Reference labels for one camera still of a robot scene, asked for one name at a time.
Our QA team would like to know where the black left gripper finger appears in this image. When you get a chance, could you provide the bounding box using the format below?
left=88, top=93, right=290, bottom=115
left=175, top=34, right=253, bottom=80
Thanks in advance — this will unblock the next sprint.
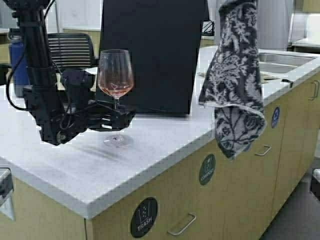
left=86, top=100, right=136, bottom=116
left=87, top=111, right=136, bottom=132

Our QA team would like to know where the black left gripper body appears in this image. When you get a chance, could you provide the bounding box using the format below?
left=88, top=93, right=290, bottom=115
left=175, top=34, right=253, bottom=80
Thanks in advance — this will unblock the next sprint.
left=23, top=68, right=95, bottom=145

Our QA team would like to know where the wine glass with rose wine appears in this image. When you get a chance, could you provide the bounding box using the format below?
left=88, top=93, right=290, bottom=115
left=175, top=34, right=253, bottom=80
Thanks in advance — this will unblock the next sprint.
left=97, top=49, right=136, bottom=148

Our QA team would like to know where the black white patterned cloth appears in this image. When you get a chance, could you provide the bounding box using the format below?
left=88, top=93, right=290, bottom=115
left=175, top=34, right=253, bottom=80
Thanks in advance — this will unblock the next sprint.
left=198, top=0, right=267, bottom=160

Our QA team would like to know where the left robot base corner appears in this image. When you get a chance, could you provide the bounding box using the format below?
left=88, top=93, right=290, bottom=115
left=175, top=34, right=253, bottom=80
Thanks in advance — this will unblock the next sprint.
left=0, top=167, right=16, bottom=221

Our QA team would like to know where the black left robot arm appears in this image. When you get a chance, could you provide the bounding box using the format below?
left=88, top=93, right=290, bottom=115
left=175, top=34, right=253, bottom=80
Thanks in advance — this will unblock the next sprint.
left=4, top=0, right=135, bottom=146

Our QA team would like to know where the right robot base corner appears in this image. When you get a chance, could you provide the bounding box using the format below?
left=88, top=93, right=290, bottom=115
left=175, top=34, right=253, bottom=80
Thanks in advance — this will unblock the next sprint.
left=310, top=168, right=320, bottom=201

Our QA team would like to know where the black mesh office chair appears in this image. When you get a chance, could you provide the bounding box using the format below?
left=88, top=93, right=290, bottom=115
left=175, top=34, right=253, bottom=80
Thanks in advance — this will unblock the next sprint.
left=48, top=32, right=99, bottom=71

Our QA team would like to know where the blue insulated water bottle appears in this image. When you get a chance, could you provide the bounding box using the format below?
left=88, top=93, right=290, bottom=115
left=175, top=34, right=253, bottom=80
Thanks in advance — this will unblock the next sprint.
left=7, top=28, right=30, bottom=98

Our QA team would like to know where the black round trash sticker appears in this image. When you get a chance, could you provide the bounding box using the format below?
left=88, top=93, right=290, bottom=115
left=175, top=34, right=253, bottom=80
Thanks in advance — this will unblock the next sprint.
left=130, top=197, right=158, bottom=239

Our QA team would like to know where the large black box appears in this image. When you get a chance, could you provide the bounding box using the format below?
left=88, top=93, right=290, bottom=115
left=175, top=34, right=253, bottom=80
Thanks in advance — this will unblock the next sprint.
left=99, top=0, right=208, bottom=115

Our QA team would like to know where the green round compost sticker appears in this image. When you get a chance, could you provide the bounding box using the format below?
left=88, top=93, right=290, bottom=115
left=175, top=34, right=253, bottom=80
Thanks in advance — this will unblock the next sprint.
left=198, top=153, right=216, bottom=186

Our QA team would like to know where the blue round recycling sticker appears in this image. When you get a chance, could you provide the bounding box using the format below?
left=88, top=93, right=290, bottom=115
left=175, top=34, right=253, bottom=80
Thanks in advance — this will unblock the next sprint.
left=271, top=107, right=280, bottom=128

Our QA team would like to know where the island stainless steel sink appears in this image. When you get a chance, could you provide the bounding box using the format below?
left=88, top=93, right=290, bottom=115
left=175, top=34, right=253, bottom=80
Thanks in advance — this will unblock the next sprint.
left=259, top=52, right=315, bottom=74

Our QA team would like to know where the black wire basket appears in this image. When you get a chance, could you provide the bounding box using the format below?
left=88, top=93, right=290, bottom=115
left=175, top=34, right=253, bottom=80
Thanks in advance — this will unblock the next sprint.
left=202, top=20, right=215, bottom=37

